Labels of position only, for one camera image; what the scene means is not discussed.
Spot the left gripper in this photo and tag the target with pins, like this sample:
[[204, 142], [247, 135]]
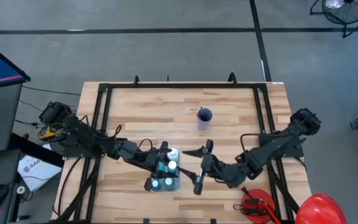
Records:
[[149, 160]]

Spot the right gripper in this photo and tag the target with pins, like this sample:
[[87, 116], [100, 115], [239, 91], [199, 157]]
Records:
[[213, 168]]

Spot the large turquoise paint bottle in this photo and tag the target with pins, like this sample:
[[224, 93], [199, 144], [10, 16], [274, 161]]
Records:
[[172, 166]]

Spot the white paint bottle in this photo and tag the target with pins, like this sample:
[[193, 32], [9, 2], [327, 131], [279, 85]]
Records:
[[172, 153]]

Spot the small light blue paint bottle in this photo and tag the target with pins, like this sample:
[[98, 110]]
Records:
[[156, 184]]

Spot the white plastic tray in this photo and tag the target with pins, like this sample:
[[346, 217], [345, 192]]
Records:
[[177, 186]]

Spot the large dark teal paint bottle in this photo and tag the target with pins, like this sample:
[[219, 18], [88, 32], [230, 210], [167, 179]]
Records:
[[168, 182]]

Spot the lavender plastic cup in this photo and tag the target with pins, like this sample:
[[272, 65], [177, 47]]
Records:
[[204, 124]]

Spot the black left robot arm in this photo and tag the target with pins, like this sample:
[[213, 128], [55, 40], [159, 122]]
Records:
[[82, 133]]

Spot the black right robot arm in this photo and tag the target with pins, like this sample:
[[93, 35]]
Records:
[[275, 146]]

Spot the white paper sheet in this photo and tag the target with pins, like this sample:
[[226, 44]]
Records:
[[36, 171]]

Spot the white sticker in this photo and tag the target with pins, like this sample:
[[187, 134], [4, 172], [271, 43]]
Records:
[[278, 83]]

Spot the white tape roll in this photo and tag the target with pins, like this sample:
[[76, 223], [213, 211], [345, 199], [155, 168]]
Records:
[[21, 189]]

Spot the red hard hat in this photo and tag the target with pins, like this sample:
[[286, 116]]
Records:
[[320, 210]]

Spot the black floor fan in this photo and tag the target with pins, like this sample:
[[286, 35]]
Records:
[[350, 12]]

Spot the black metal table frame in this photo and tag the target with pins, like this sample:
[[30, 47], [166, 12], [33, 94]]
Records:
[[182, 85]]

